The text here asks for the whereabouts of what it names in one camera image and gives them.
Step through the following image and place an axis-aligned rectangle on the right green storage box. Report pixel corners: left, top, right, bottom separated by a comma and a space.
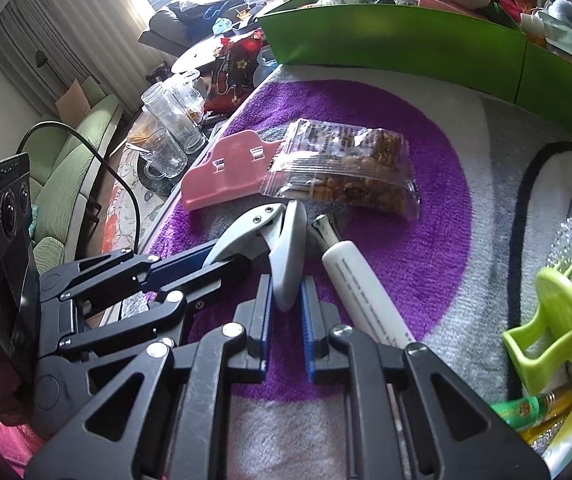
514, 8, 572, 151

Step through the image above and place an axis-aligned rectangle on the pink plastic clip far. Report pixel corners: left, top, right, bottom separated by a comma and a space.
181, 130, 282, 211

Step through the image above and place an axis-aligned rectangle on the purple grey rug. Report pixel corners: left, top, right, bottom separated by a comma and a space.
143, 66, 572, 479

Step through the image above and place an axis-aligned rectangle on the glass jars cluster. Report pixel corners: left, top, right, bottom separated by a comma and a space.
126, 70, 206, 196

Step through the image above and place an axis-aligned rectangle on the grey sofa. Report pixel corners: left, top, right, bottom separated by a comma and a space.
138, 1, 228, 60

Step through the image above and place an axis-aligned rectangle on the left green storage box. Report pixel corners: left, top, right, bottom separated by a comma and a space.
259, 0, 527, 102

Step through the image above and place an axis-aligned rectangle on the black camera cable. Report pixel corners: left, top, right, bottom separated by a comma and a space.
15, 119, 143, 253

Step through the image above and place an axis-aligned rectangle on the round coffee table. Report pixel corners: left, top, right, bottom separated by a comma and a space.
171, 36, 240, 74

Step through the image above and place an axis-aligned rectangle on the snack bag clear wrapper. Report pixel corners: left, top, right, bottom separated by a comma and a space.
260, 118, 420, 221

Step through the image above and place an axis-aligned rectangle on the red patterned bag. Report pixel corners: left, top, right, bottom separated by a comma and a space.
204, 29, 264, 114

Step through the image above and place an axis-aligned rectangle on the green medicine bottle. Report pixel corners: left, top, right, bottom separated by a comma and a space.
491, 386, 572, 432

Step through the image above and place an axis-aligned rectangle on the white grey garlic press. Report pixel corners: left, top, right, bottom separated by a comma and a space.
202, 200, 308, 312

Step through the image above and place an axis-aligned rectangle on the green storage box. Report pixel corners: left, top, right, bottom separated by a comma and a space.
514, 8, 572, 151
259, 0, 527, 102

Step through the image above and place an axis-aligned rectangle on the white tube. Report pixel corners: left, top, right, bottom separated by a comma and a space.
311, 214, 415, 348

